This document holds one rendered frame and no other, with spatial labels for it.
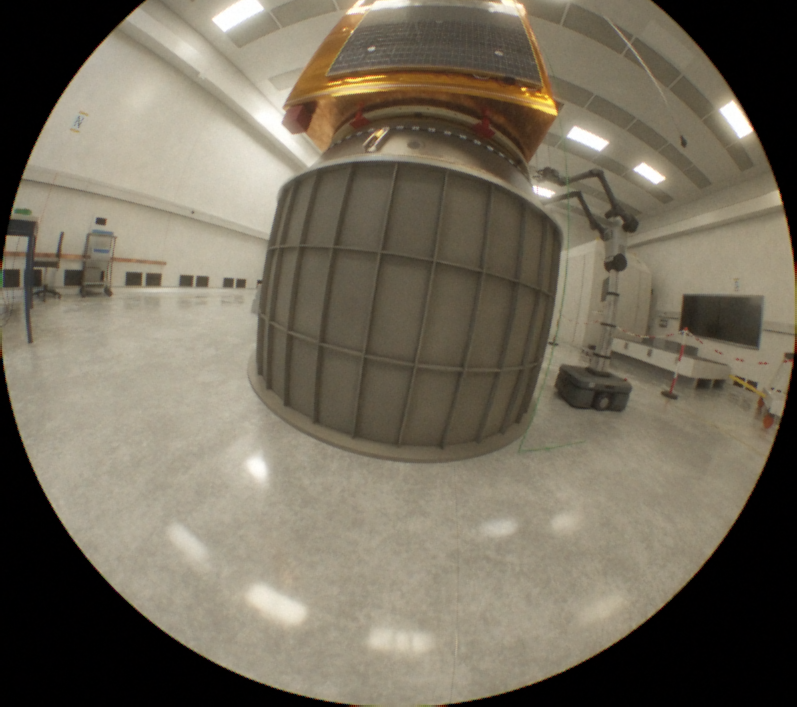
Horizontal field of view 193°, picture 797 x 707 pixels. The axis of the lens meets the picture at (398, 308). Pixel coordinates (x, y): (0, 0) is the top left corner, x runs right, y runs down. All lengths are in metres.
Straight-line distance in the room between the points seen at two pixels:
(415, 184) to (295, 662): 1.38
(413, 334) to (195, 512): 0.94
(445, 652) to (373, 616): 0.18
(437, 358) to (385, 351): 0.20
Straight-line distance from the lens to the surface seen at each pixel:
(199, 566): 0.74
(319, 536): 0.75
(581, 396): 2.10
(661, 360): 5.55
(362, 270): 0.88
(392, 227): 0.88
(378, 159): 0.97
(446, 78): 1.55
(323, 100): 1.68
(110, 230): 4.47
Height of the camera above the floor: 0.65
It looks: 4 degrees down
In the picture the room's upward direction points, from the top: 10 degrees clockwise
